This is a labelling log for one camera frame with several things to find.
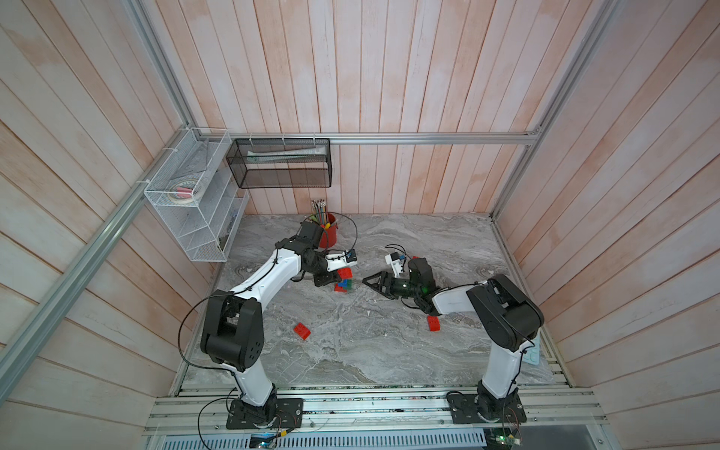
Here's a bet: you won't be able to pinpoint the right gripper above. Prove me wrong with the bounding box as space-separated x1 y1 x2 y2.
363 272 421 300

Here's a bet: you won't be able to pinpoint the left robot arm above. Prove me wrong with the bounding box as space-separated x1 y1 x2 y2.
201 221 357 423

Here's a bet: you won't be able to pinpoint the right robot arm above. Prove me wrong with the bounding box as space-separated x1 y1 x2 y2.
362 258 545 425

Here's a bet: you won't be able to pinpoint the red pen cup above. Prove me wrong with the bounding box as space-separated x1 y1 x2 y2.
320 213 338 249

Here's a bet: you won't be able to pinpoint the pens in cup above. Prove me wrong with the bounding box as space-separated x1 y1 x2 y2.
310 199 333 228

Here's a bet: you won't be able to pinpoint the black mesh basket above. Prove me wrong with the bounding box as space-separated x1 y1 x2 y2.
226 138 333 189

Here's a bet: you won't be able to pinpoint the calculator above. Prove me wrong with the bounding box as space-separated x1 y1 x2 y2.
522 336 541 366

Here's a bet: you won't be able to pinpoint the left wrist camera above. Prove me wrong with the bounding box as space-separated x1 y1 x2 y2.
325 249 357 272

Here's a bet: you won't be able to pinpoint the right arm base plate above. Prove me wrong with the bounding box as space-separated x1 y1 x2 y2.
445 389 527 425

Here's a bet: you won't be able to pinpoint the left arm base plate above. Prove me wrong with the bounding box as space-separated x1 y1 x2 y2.
226 397 304 431

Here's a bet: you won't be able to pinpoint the white wire shelf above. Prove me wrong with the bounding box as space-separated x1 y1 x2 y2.
144 127 249 263

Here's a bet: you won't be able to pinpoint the aluminium rail front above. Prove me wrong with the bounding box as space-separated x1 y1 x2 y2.
144 384 609 436

